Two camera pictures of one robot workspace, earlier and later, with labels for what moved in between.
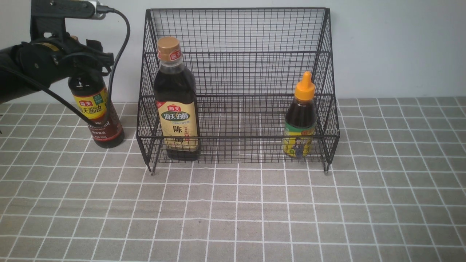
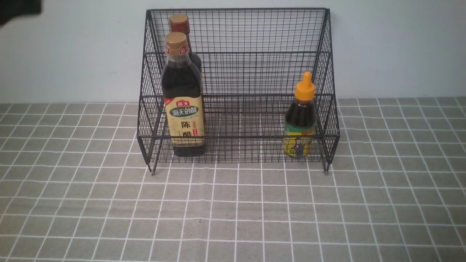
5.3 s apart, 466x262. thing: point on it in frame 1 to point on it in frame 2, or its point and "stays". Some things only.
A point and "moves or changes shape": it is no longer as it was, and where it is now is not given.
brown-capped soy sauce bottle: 89,92 to 180,23
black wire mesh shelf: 247,63 stays
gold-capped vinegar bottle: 175,96 moves or changes shape
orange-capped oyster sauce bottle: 300,125 stays
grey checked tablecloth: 397,192 stays
